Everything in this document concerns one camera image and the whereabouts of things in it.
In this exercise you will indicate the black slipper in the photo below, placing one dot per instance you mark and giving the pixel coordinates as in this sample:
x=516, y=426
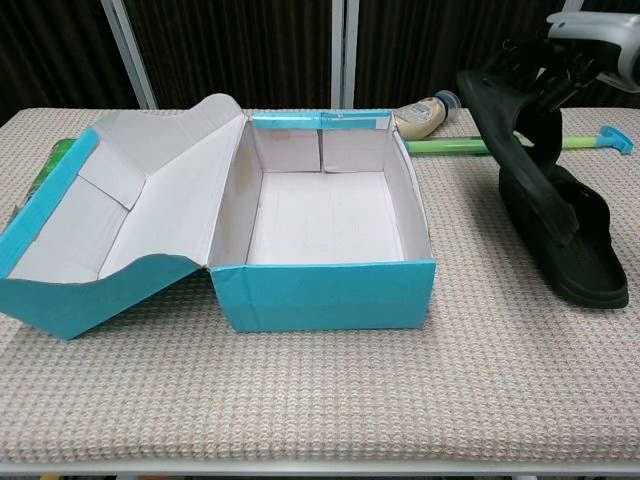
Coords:
x=505, y=135
x=595, y=260

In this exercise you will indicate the white blue shoebox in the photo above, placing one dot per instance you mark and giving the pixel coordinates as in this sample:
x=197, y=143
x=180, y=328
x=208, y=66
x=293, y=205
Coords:
x=325, y=295

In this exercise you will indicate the green blue hand pump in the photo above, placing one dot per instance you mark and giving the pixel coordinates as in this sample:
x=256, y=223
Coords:
x=445, y=146

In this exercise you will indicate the beige woven table cloth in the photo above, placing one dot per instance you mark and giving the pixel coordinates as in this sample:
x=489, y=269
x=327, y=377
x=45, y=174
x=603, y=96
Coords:
x=320, y=390

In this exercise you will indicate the beige sauce bottle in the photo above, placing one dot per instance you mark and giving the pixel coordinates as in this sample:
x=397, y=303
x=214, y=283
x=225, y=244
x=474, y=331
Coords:
x=420, y=120

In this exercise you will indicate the green chip can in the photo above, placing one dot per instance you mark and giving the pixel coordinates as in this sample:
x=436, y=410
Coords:
x=50, y=165

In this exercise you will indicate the black partition panel grey frame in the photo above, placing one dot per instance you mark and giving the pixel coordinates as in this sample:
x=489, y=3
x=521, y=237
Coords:
x=50, y=50
x=425, y=40
x=240, y=50

